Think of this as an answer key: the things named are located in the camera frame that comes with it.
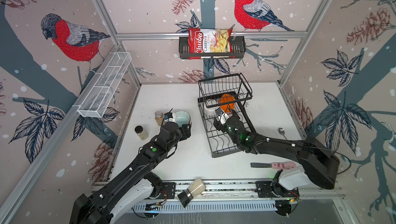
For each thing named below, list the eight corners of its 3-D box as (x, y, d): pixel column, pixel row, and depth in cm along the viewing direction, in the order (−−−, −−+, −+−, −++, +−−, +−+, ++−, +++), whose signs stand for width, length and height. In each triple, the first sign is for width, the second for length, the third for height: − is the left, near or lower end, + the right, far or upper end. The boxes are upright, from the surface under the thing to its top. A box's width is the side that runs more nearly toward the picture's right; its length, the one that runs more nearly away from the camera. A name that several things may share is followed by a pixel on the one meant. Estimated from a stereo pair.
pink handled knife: (251, 168, 82) (252, 166, 80) (250, 162, 84) (251, 161, 82) (294, 168, 82) (296, 166, 80) (292, 162, 84) (294, 161, 82)
